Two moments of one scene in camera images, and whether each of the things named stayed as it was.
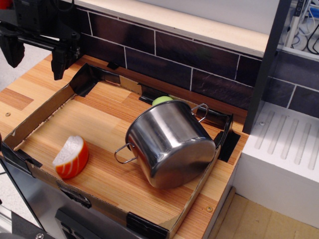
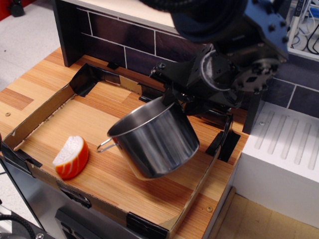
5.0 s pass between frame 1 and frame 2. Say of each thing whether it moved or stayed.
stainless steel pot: moved
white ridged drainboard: stayed
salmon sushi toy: stayed
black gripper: moved
